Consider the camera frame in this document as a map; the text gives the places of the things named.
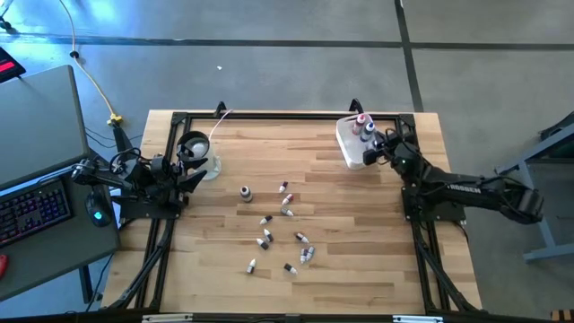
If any silver metal bracket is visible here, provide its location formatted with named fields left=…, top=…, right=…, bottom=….
left=393, top=315, right=445, bottom=323
left=142, top=313, right=194, bottom=323

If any black computer mouse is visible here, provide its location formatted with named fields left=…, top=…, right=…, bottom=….
left=84, top=190, right=112, bottom=228

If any black aluminium table frame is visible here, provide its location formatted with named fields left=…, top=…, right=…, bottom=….
left=101, top=99, right=483, bottom=323

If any red and black device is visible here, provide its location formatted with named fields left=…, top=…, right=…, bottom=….
left=0, top=46, right=27, bottom=85

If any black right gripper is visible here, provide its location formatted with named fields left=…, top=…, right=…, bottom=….
left=361, top=129, right=412, bottom=170

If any yellow power cable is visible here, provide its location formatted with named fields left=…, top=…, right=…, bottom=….
left=57, top=0, right=125, bottom=127

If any blue grey metal bench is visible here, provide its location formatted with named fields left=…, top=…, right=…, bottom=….
left=495, top=110, right=574, bottom=265

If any grey flat monitor panel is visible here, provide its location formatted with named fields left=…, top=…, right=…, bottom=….
left=0, top=65, right=91, bottom=192

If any white fan cable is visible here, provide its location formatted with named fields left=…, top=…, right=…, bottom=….
left=208, top=109, right=234, bottom=141

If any black backlit keyboard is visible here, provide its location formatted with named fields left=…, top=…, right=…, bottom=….
left=0, top=187, right=74, bottom=247

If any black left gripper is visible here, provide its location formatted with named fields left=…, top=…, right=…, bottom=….
left=150, top=154, right=210, bottom=198

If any white plastic storage bin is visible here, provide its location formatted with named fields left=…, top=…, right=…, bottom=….
left=335, top=112, right=382, bottom=171

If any grey desk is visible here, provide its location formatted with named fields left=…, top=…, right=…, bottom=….
left=0, top=170, right=121, bottom=302

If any large blue food coloring bottle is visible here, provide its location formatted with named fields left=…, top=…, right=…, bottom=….
left=360, top=120, right=377, bottom=144

